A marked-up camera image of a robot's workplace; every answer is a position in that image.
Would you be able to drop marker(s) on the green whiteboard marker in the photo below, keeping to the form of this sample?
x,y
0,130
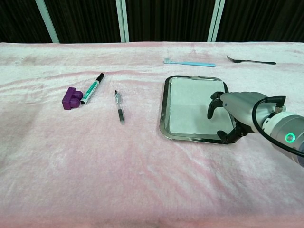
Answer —
x,y
92,88

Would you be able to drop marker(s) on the purple plastic block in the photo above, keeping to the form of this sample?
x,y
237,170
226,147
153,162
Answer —
x,y
69,101

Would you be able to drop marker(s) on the clear black ballpoint pen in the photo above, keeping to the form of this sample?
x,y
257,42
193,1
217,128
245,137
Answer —
x,y
120,111

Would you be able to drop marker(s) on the white paper sheet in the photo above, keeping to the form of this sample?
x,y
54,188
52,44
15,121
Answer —
x,y
190,107

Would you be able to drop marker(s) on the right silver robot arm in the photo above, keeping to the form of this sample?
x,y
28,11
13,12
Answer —
x,y
285,133

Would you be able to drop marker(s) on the stainless steel tray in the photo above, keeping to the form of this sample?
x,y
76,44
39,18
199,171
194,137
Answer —
x,y
164,118

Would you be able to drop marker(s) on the white partition post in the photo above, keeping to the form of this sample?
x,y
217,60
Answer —
x,y
123,21
216,21
47,21

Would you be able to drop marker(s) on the black metal fork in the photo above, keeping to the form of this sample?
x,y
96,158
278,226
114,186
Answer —
x,y
251,61

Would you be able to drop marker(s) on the pink velvet tablecloth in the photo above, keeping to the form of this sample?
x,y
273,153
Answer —
x,y
99,166

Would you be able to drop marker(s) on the light blue toothbrush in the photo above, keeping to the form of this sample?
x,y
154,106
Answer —
x,y
190,63

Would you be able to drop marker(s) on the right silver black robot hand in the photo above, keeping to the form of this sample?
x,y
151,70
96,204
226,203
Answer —
x,y
242,107

